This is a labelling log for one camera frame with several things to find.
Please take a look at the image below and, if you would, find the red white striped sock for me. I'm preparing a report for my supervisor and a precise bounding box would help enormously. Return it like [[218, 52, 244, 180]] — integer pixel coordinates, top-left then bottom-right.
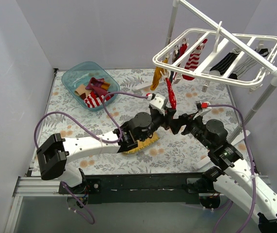
[[182, 38, 208, 81], [80, 90, 109, 110]]

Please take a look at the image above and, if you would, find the maroon purple striped sock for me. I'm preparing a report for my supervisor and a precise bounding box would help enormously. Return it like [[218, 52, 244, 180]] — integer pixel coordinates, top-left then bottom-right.
[[86, 77, 111, 96]]

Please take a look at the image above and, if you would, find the beige striped sock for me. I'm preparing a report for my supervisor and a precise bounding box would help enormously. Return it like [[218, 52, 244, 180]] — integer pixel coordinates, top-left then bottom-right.
[[74, 84, 89, 100]]

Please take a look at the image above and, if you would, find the red sock with white pattern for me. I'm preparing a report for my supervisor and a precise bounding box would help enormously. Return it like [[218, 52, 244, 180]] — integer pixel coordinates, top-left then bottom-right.
[[165, 78, 177, 110]]

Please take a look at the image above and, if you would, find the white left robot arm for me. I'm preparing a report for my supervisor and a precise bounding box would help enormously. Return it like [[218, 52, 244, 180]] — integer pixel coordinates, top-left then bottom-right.
[[36, 108, 176, 194]]

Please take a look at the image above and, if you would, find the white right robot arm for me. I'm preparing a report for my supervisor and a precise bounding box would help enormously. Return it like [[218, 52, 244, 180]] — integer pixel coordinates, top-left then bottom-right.
[[169, 114, 277, 233]]

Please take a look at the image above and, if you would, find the white clip sock hanger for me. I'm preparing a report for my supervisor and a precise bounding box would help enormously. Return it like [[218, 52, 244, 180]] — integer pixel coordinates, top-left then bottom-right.
[[152, 28, 277, 89]]

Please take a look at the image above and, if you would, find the woven bamboo tray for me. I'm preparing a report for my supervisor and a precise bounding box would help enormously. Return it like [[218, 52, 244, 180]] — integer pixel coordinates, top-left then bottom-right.
[[123, 132, 159, 154]]

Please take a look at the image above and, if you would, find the mustard yellow sock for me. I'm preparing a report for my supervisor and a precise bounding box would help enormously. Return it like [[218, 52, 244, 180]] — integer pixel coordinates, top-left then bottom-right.
[[150, 67, 166, 90]]

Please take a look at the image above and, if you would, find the black white striped sock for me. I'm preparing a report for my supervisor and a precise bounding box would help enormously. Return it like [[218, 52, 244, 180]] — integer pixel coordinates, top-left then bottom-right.
[[209, 52, 240, 76]]

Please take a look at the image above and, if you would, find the teal transparent plastic basin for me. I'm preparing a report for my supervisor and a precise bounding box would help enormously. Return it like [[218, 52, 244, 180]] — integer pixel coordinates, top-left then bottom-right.
[[62, 61, 120, 112]]

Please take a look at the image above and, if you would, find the white drying rack stand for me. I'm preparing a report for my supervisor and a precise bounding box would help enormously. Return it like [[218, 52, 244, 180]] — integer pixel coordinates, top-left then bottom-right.
[[131, 0, 277, 170]]

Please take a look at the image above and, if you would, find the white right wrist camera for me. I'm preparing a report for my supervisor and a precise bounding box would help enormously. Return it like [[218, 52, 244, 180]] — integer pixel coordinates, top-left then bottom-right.
[[193, 101, 211, 119]]

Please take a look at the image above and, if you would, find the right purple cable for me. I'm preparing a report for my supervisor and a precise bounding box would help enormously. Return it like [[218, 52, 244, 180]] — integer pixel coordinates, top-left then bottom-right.
[[208, 103, 257, 233]]

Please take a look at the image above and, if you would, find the purple cable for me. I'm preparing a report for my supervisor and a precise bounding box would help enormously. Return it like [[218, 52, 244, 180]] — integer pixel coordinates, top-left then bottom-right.
[[33, 91, 153, 225], [208, 103, 257, 233]]

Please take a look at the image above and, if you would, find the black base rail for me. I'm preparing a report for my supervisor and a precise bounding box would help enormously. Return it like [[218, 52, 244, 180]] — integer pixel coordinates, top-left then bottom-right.
[[60, 172, 223, 205]]

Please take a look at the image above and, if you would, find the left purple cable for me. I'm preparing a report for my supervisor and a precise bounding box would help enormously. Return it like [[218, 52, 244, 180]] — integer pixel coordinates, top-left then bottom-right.
[[33, 91, 153, 225]]

